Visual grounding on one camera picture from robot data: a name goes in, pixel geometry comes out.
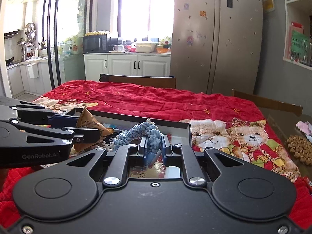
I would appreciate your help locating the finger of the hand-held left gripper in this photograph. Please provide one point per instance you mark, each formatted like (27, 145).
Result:
(63, 121)
(85, 135)

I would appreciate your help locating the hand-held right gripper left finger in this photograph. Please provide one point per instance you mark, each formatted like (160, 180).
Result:
(143, 149)

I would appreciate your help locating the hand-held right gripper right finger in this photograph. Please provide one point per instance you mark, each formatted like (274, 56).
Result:
(166, 149)

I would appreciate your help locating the brown paper pyramid packet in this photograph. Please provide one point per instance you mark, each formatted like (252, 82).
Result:
(89, 121)

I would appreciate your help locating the blue lace-edged scrunchie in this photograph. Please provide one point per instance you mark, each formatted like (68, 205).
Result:
(150, 130)

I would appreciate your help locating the black shallow cardboard box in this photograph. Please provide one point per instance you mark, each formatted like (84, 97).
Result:
(178, 131)

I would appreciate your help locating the red printed blanket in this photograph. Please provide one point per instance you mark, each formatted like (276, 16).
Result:
(170, 100)

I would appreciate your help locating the white hanging bin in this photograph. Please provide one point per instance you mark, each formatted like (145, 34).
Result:
(32, 70)

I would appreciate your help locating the white kitchen cabinet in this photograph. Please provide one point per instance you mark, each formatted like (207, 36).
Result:
(121, 65)

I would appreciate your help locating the black microwave oven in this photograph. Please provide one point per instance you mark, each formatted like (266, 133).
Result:
(95, 43)

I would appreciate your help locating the white cup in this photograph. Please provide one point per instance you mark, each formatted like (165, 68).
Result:
(118, 48)

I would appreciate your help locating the steel pot lids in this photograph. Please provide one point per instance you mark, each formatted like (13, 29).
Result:
(30, 33)

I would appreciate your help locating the yellow tray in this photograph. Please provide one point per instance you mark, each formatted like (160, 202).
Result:
(97, 33)

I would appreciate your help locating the orange bowl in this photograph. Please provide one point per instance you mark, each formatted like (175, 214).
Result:
(162, 49)

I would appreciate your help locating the white plastic container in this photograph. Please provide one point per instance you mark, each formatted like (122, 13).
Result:
(145, 48)

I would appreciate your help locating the cartoon fridge magnet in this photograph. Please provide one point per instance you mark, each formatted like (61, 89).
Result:
(190, 41)

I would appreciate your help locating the beige refrigerator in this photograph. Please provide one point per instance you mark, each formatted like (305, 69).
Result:
(214, 41)

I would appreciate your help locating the pink paper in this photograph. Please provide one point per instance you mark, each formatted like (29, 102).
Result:
(304, 127)

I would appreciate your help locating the green printed sign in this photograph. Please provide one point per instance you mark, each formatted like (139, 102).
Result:
(298, 46)

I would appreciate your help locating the glass jar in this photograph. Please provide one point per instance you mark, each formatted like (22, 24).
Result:
(307, 52)

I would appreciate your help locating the yellow framed notice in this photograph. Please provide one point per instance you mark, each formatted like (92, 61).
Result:
(268, 3)

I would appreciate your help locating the red envelope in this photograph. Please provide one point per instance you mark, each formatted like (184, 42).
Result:
(296, 27)

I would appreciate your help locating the black sliding door frame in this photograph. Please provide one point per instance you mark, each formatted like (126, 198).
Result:
(57, 53)

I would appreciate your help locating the white wall shelf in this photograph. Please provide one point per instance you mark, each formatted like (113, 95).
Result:
(285, 29)

